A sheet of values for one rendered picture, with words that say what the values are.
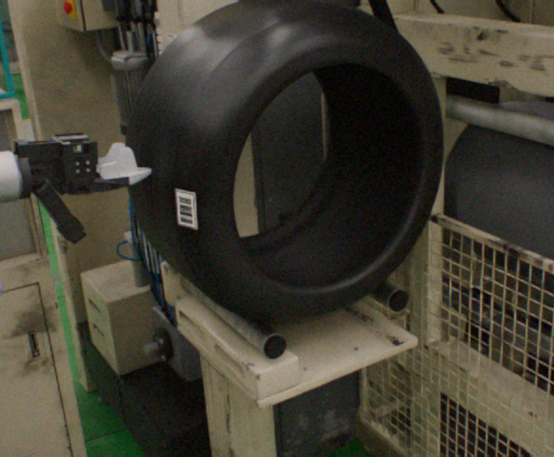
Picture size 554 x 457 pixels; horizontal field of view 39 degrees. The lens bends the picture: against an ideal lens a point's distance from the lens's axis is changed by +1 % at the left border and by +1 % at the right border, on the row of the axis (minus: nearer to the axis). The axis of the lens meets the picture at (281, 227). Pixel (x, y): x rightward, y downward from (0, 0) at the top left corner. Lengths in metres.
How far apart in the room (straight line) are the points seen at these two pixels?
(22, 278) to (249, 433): 0.66
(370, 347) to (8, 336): 0.86
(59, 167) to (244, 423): 0.93
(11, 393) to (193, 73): 1.03
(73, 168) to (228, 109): 0.25
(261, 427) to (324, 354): 0.48
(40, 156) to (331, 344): 0.70
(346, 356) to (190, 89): 0.62
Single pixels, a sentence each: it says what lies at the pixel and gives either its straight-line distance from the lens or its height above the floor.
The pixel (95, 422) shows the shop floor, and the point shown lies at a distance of 2.88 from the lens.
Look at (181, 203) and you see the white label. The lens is 1.24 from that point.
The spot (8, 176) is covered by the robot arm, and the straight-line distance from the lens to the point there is 1.20.
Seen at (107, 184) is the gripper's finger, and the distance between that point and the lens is 1.24.
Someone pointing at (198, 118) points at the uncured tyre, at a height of 1.33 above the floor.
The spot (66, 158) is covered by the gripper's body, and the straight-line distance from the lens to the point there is 1.22.
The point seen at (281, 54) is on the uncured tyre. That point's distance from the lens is 1.25.
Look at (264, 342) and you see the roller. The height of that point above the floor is 0.91.
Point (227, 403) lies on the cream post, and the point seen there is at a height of 0.55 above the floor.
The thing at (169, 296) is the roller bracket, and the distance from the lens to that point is 1.67.
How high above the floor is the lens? 1.63
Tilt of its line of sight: 23 degrees down
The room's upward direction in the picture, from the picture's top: 4 degrees counter-clockwise
